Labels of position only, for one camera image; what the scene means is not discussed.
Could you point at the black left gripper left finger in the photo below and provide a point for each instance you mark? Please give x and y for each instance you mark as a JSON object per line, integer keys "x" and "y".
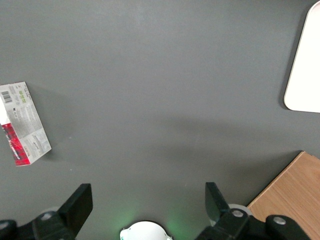
{"x": 75, "y": 210}

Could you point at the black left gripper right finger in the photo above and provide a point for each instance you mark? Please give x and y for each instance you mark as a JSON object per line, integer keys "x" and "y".
{"x": 217, "y": 212}

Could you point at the red tartan cookie box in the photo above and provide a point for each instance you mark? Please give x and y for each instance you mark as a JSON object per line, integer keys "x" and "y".
{"x": 27, "y": 120}

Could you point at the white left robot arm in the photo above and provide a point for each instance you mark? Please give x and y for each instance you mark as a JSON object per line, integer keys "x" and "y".
{"x": 145, "y": 231}

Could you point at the cream rectangular tray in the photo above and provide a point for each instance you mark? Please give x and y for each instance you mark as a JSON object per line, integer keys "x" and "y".
{"x": 307, "y": 62}

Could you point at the wooden drawer cabinet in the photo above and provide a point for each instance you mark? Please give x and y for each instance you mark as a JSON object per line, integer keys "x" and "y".
{"x": 295, "y": 190}

